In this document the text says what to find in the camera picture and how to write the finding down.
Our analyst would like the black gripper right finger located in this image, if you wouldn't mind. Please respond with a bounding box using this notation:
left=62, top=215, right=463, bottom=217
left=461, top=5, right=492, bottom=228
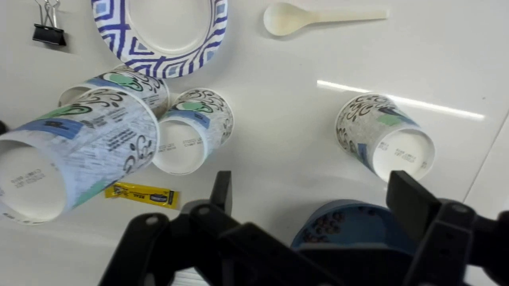
left=385, top=171, right=509, bottom=286

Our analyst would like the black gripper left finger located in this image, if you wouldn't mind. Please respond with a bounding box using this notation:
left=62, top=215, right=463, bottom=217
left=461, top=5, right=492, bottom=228
left=97, top=171, right=347, bottom=286

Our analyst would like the yellow condiment packet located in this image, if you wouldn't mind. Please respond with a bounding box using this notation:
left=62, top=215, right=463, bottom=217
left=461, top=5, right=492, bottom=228
left=103, top=182, right=181, bottom=212

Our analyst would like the blue bowl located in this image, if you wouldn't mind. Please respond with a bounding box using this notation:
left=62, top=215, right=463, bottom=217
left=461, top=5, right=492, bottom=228
left=290, top=198, right=420, bottom=256

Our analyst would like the black binder clip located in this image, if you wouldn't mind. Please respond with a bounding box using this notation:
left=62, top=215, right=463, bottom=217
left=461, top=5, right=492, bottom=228
left=30, top=0, right=68, bottom=48

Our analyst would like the cream plastic spoon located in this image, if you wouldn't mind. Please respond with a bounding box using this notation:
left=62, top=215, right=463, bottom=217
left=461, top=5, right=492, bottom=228
left=263, top=2, right=390, bottom=39

